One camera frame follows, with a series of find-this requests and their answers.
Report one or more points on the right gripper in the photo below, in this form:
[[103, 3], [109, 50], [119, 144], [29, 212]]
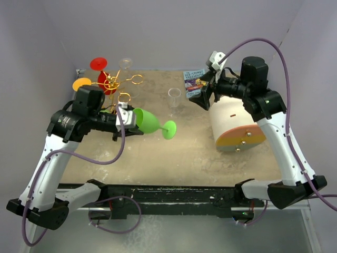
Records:
[[203, 99]]

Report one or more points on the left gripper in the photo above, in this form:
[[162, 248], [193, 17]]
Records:
[[135, 130]]

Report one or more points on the clear wine glass front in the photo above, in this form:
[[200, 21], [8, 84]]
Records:
[[126, 74]]

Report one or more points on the clear wine glass back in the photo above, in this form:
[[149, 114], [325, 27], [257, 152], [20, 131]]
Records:
[[174, 96]]

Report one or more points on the white round drawer box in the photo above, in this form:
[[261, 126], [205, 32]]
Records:
[[233, 128]]

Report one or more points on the gold wine glass rack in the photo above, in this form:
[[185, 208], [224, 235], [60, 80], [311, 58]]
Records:
[[136, 79]]

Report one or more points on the black base frame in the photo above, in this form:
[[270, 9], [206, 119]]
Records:
[[222, 202]]

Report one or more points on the clear wine glass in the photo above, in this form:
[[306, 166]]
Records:
[[126, 74], [174, 96]]

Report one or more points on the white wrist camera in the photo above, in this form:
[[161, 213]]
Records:
[[213, 63], [126, 116]]

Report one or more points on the orange wine glass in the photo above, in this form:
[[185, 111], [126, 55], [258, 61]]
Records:
[[81, 82]]

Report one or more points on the blue treehouse book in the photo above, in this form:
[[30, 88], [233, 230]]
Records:
[[193, 82]]

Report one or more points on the green wine glass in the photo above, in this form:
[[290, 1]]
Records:
[[107, 111], [148, 123]]

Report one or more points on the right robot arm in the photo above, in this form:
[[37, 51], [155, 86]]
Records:
[[267, 109]]

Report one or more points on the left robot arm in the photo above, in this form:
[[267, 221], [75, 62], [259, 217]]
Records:
[[40, 203]]

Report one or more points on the red wine glass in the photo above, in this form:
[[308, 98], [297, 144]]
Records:
[[104, 80]]

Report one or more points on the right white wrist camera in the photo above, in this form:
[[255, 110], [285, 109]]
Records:
[[213, 63]]

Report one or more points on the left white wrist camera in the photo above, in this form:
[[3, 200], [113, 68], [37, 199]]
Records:
[[126, 116]]

